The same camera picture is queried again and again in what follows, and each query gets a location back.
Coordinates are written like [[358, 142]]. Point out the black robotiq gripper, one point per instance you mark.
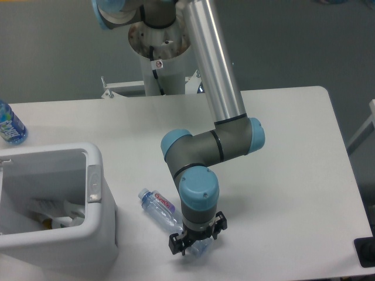
[[178, 243]]

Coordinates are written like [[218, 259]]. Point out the clear plastic water bottle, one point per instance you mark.
[[169, 218]]

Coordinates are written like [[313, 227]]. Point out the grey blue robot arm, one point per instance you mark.
[[189, 157]]

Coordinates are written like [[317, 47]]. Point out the white plastic trash can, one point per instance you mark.
[[72, 172]]

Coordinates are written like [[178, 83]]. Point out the trash inside bin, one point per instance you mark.
[[53, 214]]

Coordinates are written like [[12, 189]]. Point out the black clamp at table corner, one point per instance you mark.
[[365, 251]]

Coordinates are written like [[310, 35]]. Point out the blue labelled water bottle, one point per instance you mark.
[[13, 131]]

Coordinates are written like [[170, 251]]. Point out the white metal frame bracket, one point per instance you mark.
[[193, 85]]

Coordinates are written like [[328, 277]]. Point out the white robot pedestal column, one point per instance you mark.
[[162, 55]]

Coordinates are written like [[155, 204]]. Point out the white frame leg right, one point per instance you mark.
[[364, 131]]

